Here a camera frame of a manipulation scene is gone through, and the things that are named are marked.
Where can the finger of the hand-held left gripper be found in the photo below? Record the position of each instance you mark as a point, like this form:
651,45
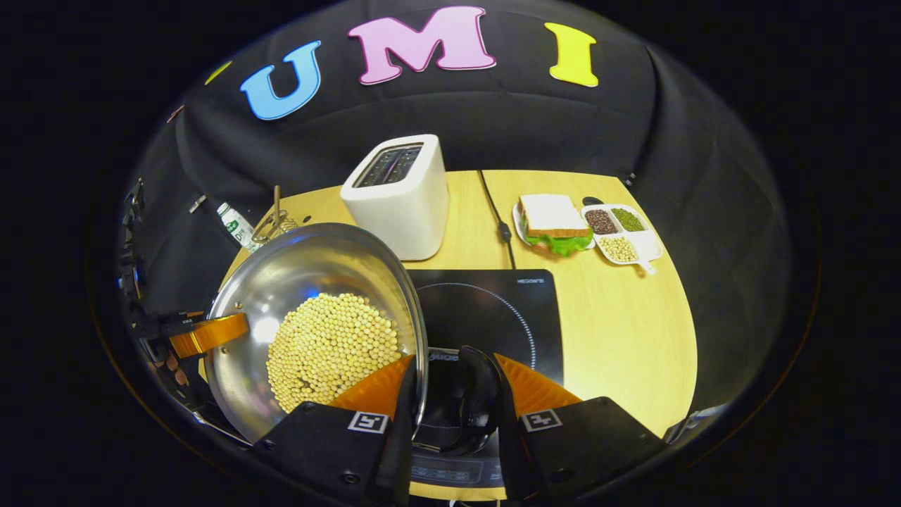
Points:
208,334

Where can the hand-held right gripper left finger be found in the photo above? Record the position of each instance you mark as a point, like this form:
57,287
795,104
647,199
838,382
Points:
398,451

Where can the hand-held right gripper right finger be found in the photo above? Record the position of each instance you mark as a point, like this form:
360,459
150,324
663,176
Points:
512,458

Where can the stainless steel pot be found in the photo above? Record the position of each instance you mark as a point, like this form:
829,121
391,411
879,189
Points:
281,282

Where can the pile of yellow soybeans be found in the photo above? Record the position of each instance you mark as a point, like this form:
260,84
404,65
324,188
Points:
327,345

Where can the black induction cooktop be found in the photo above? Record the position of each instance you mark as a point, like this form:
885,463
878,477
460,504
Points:
486,310

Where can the metal clip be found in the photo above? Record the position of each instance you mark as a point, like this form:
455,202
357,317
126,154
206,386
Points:
198,204

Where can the white drink bottle green label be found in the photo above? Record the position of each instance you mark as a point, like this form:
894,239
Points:
236,227

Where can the white toaster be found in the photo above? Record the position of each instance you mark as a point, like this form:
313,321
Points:
401,211

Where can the sandwich with lettuce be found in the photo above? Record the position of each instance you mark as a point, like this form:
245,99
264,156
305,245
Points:
552,218

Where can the white divided dish of beans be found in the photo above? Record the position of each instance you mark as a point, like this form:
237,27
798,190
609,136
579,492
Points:
623,236

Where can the black backdrop cloth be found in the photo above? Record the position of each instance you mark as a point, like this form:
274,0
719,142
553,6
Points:
493,127

